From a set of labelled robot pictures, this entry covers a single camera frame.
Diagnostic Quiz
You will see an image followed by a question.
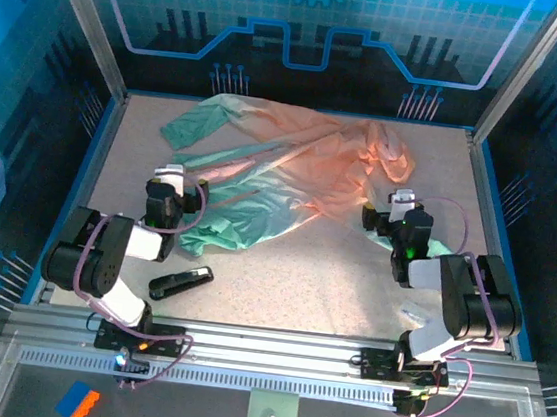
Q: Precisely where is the grey slotted cable duct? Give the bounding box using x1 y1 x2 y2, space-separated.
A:
17 346 399 408

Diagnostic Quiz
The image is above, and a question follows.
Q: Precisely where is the left aluminium frame post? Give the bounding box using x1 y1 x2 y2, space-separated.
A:
23 0 141 105

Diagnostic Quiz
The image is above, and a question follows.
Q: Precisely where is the aluminium front rail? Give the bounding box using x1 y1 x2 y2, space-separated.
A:
5 299 543 398

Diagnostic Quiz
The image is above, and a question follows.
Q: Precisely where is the blue and orange block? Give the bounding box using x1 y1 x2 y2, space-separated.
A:
53 378 104 417

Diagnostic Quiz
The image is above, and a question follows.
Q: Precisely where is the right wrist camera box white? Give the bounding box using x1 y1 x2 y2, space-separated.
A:
386 186 418 224

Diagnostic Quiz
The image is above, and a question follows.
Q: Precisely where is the orange and green zip jacket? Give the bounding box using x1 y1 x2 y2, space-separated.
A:
146 85 467 288

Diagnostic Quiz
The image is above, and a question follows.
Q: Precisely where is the clear plastic wrapper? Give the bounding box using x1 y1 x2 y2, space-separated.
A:
397 305 434 329

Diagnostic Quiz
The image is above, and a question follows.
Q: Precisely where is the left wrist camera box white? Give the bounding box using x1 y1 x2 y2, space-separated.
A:
150 160 188 198

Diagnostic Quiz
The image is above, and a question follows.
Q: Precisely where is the right aluminium frame post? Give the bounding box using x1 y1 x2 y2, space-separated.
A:
468 0 557 155

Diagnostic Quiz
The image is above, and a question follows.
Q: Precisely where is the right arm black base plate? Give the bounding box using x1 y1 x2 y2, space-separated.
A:
358 345 454 390

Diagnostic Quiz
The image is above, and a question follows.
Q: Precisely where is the black stapler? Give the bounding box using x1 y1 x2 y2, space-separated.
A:
146 259 216 307

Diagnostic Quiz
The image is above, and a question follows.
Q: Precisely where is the aluminium frame post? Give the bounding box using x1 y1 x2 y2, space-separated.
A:
468 0 557 155
23 0 141 105

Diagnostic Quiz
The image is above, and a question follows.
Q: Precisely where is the green mounting plate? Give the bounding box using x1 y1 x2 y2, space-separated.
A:
246 387 301 417

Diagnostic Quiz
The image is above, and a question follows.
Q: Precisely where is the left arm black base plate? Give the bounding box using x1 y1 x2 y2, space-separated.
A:
92 316 189 360

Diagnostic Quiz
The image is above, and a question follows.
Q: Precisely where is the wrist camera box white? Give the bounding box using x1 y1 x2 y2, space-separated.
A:
150 160 188 198
386 186 418 224

